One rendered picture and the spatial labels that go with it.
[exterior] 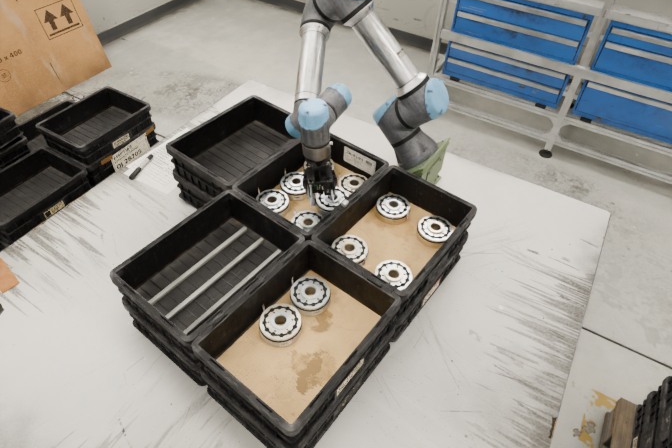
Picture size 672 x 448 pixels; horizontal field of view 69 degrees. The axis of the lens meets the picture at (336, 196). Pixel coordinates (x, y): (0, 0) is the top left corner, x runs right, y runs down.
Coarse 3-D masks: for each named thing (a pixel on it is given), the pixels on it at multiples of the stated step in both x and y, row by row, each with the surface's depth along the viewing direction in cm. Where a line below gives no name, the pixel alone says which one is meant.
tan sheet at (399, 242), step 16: (416, 208) 153; (368, 224) 148; (384, 224) 148; (400, 224) 148; (416, 224) 148; (368, 240) 143; (384, 240) 143; (400, 240) 143; (416, 240) 144; (368, 256) 139; (384, 256) 139; (400, 256) 139; (416, 256) 139; (416, 272) 135
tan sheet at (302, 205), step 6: (300, 168) 165; (336, 168) 165; (342, 168) 166; (336, 174) 163; (342, 174) 163; (276, 186) 158; (336, 186) 159; (306, 198) 155; (294, 204) 152; (300, 204) 153; (306, 204) 153; (300, 210) 151; (306, 210) 151; (312, 210) 151; (288, 216) 149; (324, 216) 149
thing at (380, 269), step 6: (384, 264) 133; (390, 264) 133; (396, 264) 133; (402, 264) 133; (378, 270) 132; (384, 270) 131; (402, 270) 132; (408, 270) 132; (378, 276) 130; (384, 276) 130; (408, 276) 130; (390, 282) 129; (396, 282) 129; (402, 282) 129; (408, 282) 129; (402, 288) 127
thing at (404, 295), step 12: (396, 168) 151; (420, 180) 148; (360, 192) 143; (444, 192) 144; (348, 204) 139; (468, 204) 141; (336, 216) 136; (468, 216) 137; (324, 228) 132; (456, 228) 134; (312, 240) 129; (336, 252) 127; (444, 252) 129; (432, 264) 125; (372, 276) 121; (420, 276) 122; (396, 288) 119; (408, 288) 119
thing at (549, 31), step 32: (480, 0) 274; (512, 0) 266; (480, 32) 286; (512, 32) 276; (544, 32) 268; (576, 32) 259; (448, 64) 308; (480, 64) 297; (512, 64) 286; (544, 96) 288
